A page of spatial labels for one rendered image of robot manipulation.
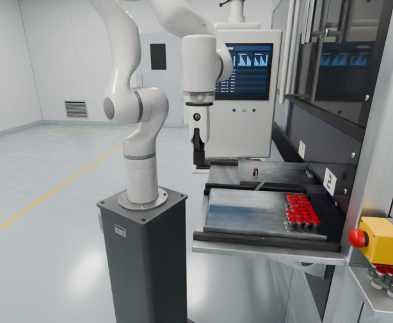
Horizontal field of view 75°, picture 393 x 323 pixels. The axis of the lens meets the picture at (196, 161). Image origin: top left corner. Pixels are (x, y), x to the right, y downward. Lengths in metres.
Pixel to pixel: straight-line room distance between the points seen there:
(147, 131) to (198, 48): 0.39
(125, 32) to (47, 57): 6.69
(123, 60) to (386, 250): 0.84
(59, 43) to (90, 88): 1.18
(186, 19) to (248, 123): 1.00
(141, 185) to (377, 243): 0.70
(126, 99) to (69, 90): 6.50
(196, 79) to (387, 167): 0.47
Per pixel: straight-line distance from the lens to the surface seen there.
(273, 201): 1.01
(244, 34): 1.60
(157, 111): 0.92
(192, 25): 0.76
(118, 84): 0.87
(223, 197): 1.00
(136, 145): 0.91
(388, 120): 0.66
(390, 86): 0.65
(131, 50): 0.91
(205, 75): 0.66
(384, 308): 0.72
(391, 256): 0.69
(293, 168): 1.35
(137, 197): 0.98
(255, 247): 0.77
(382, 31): 0.73
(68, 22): 7.27
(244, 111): 1.61
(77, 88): 7.22
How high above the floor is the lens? 1.34
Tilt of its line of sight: 20 degrees down
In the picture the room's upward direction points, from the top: straight up
